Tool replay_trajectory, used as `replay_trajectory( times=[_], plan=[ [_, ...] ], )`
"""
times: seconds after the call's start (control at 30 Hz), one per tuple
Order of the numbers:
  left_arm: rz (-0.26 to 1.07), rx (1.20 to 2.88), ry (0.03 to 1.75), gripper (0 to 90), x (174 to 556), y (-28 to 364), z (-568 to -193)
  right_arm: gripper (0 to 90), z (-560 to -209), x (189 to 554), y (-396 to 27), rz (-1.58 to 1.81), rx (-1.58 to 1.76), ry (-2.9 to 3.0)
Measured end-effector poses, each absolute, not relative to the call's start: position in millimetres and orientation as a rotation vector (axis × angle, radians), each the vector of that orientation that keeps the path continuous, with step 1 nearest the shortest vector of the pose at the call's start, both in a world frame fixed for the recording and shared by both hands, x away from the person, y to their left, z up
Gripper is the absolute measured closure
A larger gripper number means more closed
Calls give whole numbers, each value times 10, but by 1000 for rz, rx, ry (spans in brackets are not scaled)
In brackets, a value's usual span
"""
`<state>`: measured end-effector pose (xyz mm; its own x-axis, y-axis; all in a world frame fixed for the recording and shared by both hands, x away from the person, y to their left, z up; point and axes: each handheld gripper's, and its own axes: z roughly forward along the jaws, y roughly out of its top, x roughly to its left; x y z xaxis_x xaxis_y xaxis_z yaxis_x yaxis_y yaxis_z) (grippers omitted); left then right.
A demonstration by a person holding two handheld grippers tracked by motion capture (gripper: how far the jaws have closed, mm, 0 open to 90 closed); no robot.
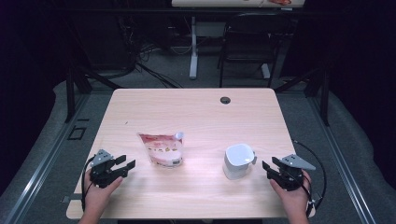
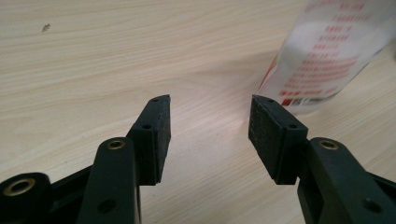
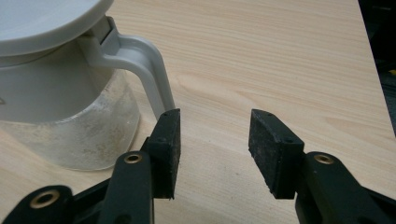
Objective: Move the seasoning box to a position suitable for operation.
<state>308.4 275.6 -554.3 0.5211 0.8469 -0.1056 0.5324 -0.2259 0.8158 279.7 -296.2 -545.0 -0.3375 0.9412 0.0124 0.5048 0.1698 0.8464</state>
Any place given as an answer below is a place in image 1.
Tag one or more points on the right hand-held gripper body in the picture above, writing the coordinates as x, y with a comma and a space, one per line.
291, 179

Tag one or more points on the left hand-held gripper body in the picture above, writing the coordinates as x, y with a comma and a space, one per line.
101, 171

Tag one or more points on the white lidded container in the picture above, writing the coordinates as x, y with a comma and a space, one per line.
238, 160

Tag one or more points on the red and clear pouch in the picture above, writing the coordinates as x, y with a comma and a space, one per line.
163, 151

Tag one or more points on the person's right hand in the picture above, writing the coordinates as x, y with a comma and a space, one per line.
294, 200

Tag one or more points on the person's left hand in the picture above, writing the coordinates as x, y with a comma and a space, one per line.
95, 199

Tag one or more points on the black metal stand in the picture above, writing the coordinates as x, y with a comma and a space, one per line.
70, 93
324, 99

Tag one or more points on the black table grommet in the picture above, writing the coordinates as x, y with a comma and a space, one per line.
225, 100

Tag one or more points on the white desk foot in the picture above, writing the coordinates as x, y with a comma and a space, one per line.
265, 71

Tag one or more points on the white desk leg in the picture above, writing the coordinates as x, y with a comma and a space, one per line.
193, 56

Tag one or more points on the black chair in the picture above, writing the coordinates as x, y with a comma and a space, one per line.
249, 40

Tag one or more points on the white desk top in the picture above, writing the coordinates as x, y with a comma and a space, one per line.
218, 3

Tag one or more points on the aluminium floor rail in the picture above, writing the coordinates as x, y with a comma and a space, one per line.
40, 168
339, 155

